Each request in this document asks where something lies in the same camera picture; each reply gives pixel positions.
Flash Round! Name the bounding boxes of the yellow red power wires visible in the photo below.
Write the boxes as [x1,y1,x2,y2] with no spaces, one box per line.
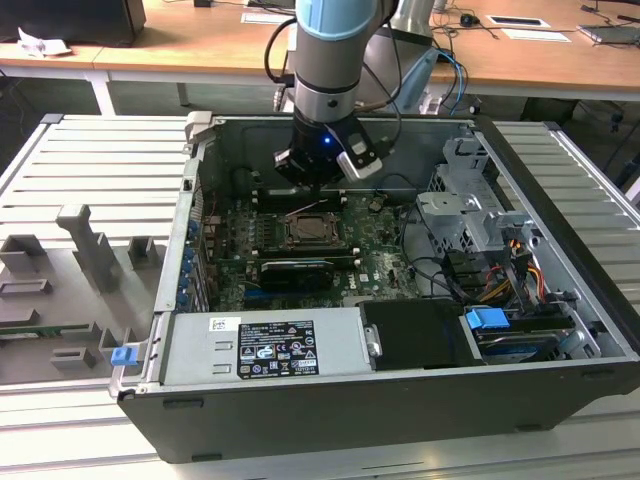
[479,238,546,304]

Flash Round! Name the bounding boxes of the black plastic shroud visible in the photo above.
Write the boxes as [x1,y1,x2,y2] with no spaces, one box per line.
[359,298,485,372]

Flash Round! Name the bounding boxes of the wooden desk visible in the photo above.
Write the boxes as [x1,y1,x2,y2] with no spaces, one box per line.
[0,0,640,104]

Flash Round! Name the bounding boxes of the metal locking lever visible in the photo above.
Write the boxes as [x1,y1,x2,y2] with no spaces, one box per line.
[285,199,330,218]

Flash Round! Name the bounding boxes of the green RAM stick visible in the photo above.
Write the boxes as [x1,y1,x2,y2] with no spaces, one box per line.
[0,324,94,339]

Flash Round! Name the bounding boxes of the thick black cable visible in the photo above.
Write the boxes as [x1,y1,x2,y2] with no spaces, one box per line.
[401,202,469,304]

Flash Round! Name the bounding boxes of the crumpled white paper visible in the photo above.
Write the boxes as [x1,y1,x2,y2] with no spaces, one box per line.
[17,27,72,58]

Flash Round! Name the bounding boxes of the grey case latch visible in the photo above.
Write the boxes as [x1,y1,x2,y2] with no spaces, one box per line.
[183,110,217,147]

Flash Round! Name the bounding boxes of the grey flat laptop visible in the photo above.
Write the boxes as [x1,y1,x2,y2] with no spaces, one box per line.
[577,23,640,49]

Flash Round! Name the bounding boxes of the metal socket cover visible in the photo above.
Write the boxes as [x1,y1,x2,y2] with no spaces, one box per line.
[284,212,347,246]

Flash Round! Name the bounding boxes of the black RAM slot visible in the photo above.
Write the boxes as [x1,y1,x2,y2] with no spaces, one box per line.
[255,190,346,198]
[255,200,346,207]
[255,195,346,202]
[255,204,346,212]

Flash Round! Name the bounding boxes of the black grey PC case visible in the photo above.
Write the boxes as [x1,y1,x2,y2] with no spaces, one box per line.
[108,110,640,464]

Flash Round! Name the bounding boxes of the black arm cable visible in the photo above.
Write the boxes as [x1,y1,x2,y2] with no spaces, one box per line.
[359,27,404,152]

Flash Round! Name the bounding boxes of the blue cable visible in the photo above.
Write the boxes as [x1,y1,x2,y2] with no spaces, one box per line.
[438,48,469,114]

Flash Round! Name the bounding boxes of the thin black cable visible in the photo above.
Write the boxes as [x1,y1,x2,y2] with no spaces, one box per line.
[379,172,419,194]

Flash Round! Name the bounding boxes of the green motherboard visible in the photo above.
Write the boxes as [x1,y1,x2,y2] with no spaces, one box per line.
[202,192,451,311]

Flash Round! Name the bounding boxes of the black monitor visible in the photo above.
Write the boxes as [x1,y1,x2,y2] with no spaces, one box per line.
[0,0,147,49]

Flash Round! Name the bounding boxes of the grey parts rack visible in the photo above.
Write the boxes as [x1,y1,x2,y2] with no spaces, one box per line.
[0,203,169,387]

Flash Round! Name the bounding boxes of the white desk cable port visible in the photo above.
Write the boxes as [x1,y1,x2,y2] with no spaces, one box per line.
[487,14,552,29]

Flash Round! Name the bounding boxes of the black graphics card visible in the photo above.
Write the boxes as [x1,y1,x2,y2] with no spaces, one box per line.
[217,255,351,295]

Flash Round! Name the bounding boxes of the hard disk in blue carrier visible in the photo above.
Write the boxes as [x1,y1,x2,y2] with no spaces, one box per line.
[462,307,576,365]

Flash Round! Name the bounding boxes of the metal drive cage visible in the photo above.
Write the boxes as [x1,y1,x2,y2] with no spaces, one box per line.
[414,135,544,261]

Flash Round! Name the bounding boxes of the small white device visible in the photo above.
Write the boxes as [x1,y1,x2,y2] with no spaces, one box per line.
[417,92,445,116]

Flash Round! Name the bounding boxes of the grey power supply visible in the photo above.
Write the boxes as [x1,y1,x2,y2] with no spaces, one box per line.
[162,305,375,387]

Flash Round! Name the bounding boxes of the blue case latch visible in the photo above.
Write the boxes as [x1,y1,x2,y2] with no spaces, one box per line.
[110,346,139,370]

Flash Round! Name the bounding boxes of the CPU socket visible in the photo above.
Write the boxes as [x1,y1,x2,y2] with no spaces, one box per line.
[282,212,349,250]

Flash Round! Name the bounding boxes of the white paper sheet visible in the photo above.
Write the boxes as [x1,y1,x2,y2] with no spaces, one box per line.
[241,10,296,26]
[501,28,572,44]

